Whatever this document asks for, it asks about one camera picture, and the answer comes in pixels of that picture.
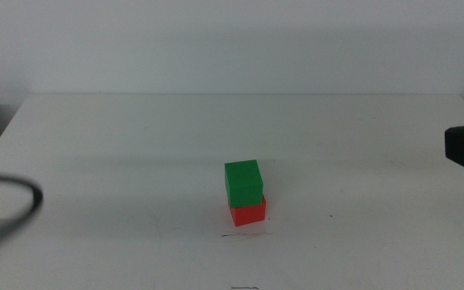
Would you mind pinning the green cube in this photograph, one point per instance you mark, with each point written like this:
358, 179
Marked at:
243, 183

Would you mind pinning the red cube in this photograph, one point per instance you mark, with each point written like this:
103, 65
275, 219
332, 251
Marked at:
250, 215

